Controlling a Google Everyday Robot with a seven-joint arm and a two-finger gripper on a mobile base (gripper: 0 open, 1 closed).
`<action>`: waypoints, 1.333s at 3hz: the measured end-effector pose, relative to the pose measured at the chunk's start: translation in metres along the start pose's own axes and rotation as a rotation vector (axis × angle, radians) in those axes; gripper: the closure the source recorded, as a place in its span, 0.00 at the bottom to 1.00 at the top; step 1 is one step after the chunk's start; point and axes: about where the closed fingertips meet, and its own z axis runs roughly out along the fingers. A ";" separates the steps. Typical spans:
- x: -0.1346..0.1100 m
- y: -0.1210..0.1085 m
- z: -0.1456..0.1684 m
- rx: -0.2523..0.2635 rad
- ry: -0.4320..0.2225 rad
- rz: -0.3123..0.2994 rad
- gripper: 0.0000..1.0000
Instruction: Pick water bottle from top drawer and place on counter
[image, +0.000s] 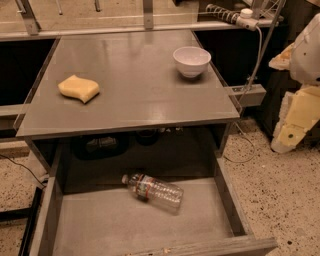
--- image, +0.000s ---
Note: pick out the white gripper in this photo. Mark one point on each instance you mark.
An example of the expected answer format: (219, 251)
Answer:
(307, 55)

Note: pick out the clear plastic water bottle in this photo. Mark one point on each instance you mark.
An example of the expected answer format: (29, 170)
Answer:
(160, 194)

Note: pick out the grey open top drawer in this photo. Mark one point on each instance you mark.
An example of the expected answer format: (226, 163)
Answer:
(86, 211)

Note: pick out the dark cabinet at right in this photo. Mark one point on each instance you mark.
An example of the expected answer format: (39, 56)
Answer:
(297, 14)

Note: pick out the white bowl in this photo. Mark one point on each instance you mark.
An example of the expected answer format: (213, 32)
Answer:
(191, 61)

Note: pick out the yellow sponge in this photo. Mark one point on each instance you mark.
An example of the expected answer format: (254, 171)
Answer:
(79, 88)

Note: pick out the white flexible-handle device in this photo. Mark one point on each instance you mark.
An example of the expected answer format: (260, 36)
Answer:
(243, 18)

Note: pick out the metal frame rail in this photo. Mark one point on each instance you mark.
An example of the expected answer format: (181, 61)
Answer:
(33, 19)

